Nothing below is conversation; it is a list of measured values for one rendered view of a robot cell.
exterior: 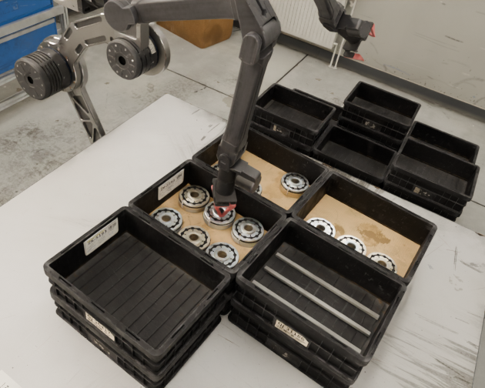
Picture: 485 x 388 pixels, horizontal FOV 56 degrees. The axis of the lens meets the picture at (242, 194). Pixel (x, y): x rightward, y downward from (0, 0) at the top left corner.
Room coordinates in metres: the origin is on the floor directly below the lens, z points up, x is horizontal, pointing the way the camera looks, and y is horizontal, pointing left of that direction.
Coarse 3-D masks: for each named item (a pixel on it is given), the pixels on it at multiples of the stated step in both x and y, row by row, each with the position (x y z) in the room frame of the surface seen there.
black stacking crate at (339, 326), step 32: (288, 224) 0.97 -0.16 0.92; (288, 256) 0.92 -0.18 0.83; (320, 256) 0.93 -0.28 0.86; (288, 288) 0.81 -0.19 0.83; (320, 288) 0.83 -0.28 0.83; (352, 288) 0.85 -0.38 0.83; (384, 288) 0.83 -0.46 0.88; (288, 320) 0.67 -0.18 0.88; (320, 320) 0.72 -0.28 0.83; (320, 352) 0.62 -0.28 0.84
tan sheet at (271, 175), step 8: (248, 152) 1.40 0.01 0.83; (248, 160) 1.35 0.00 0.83; (256, 160) 1.36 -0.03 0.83; (264, 160) 1.37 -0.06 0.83; (256, 168) 1.32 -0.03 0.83; (264, 168) 1.32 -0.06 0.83; (272, 168) 1.33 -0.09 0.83; (264, 176) 1.28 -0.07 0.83; (272, 176) 1.29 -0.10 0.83; (280, 176) 1.29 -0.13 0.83; (264, 184) 1.23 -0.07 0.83; (272, 184) 1.24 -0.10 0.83; (264, 192) 1.19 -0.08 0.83; (272, 192) 1.20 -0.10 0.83; (280, 192) 1.21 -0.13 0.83; (272, 200) 1.16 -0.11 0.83; (280, 200) 1.17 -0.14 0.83; (288, 200) 1.17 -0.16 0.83; (288, 208) 1.14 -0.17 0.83
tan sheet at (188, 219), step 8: (176, 192) 1.11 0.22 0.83; (168, 200) 1.06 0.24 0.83; (176, 200) 1.07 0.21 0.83; (176, 208) 1.03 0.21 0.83; (184, 216) 1.00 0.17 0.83; (192, 216) 1.01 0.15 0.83; (200, 216) 1.02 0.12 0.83; (240, 216) 1.05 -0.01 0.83; (184, 224) 0.97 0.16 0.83; (192, 224) 0.98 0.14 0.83; (200, 224) 0.98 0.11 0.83; (216, 232) 0.96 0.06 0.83; (224, 232) 0.97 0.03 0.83; (264, 232) 1.00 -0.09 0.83; (216, 240) 0.93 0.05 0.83; (224, 240) 0.94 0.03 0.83; (232, 240) 0.94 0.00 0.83; (240, 248) 0.92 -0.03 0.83; (248, 248) 0.92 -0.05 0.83; (240, 256) 0.89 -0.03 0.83
